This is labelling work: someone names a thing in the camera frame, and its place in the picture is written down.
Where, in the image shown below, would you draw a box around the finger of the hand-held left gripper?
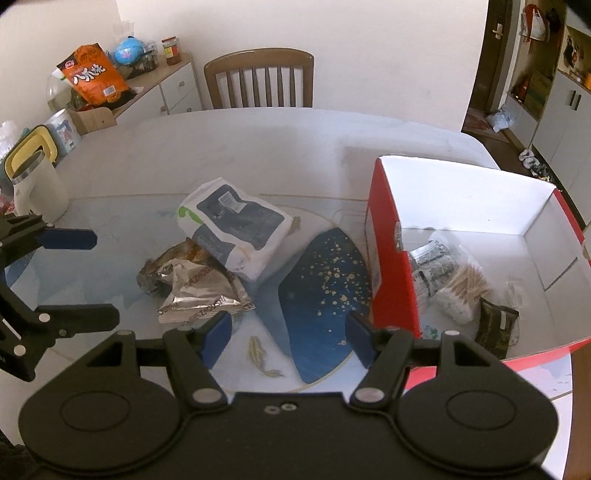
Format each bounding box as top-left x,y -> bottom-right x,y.
0,277 -> 120,361
0,213 -> 98,273

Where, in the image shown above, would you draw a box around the small cardboard box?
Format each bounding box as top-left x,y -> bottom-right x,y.
68,107 -> 117,136

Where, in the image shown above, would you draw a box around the cotton swab bag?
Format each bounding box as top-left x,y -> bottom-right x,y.
434,263 -> 493,324

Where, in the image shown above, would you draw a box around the orange snack bag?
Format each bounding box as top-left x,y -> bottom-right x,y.
57,43 -> 128,108

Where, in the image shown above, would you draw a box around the dark brown door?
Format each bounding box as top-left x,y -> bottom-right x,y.
480,0 -> 525,116

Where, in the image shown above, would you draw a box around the white kettle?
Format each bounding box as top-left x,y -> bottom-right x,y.
10,150 -> 70,223

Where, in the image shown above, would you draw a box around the blue plastic bag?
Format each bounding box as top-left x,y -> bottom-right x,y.
485,108 -> 516,133

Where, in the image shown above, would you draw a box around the brown crumpled wrapper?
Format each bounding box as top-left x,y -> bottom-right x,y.
137,240 -> 211,296

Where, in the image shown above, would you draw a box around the white sideboard cabinet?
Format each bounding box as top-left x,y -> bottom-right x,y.
111,52 -> 202,125

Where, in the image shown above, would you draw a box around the white blue tin can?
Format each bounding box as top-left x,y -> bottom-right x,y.
44,108 -> 82,156

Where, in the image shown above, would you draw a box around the white red hanging bag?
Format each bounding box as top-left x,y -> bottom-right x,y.
522,4 -> 549,43

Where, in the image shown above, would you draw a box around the grey wall cabinet unit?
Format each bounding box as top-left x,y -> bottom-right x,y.
505,0 -> 591,232

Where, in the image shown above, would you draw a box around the red sauce jar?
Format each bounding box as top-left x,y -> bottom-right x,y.
161,37 -> 182,66

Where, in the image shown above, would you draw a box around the blue globe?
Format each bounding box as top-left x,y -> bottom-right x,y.
114,36 -> 142,70

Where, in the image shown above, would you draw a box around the white printed packet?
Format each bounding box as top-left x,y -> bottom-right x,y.
409,239 -> 457,302

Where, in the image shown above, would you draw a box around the dark blue speckled plate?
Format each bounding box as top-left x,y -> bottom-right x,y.
277,227 -> 373,385

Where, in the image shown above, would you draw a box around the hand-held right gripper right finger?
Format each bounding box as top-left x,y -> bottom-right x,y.
347,313 -> 491,411

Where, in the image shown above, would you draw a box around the clear plastic bags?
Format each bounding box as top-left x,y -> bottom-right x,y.
0,120 -> 25,158

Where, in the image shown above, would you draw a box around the red cardboard box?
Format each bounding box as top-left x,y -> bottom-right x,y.
367,155 -> 591,365

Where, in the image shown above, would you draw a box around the wooden chair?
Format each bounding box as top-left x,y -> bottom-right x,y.
204,48 -> 315,110

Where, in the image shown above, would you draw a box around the yellow rimmed container lid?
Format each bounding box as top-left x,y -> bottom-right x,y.
4,126 -> 58,183

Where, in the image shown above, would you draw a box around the white and grey snack bag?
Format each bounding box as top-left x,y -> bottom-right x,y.
178,178 -> 296,282

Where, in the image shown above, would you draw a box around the patterned floor rug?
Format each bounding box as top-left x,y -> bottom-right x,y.
462,113 -> 507,145

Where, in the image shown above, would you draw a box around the silver foil snack bag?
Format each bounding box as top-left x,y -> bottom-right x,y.
157,258 -> 254,325

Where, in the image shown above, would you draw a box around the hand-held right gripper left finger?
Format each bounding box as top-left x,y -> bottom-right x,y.
87,311 -> 232,411

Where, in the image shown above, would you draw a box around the white desktop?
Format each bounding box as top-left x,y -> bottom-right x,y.
0,107 -> 574,416

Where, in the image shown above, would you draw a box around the dark green packet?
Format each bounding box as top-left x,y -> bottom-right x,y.
475,298 -> 519,359

